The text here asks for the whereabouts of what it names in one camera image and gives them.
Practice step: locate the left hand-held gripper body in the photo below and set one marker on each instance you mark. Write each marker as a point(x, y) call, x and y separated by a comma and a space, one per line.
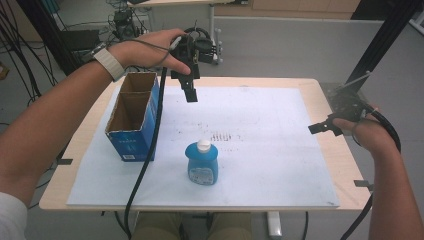
point(190, 50)

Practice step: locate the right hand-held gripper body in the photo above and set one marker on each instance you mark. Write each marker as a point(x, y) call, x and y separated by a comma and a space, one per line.
point(348, 106)

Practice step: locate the blue bottle with white cap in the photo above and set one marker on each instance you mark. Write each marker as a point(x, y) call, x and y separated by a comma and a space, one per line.
point(201, 163)

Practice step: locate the blue cardboard box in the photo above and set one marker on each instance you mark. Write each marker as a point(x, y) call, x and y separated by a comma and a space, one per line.
point(133, 146)

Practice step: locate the person's right hand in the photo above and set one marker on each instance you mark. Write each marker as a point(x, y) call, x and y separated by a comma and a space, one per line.
point(373, 136)

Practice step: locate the person's left hand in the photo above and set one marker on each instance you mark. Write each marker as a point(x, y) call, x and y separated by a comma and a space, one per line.
point(146, 53)

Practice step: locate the white table mat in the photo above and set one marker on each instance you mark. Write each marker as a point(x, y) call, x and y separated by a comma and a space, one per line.
point(266, 150)

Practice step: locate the black equipment on floor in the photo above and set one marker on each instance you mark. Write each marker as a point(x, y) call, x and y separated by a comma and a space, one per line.
point(123, 21)

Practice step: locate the black metal stand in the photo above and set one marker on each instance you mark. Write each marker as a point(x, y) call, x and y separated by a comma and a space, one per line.
point(386, 36)
point(43, 30)

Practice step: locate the wooden cabinet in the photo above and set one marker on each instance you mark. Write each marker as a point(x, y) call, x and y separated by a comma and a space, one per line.
point(283, 8)

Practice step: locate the white table foot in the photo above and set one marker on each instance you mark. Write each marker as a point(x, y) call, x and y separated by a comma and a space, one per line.
point(274, 225)

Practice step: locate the dark laptop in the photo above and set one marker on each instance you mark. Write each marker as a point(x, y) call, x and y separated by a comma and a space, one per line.
point(80, 40)

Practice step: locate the person's right leg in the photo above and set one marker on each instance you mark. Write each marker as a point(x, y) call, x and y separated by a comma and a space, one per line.
point(231, 228)

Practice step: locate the person's leg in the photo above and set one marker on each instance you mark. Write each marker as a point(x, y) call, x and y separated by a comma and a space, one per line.
point(231, 228)
point(156, 228)

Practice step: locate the person's left leg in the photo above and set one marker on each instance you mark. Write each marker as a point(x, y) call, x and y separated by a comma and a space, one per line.
point(156, 228)

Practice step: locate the white sleeve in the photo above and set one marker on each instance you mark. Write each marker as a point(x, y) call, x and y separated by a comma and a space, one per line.
point(11, 216)

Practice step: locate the metal table bracket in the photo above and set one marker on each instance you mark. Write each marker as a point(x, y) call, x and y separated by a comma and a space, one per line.
point(65, 161)
point(363, 184)

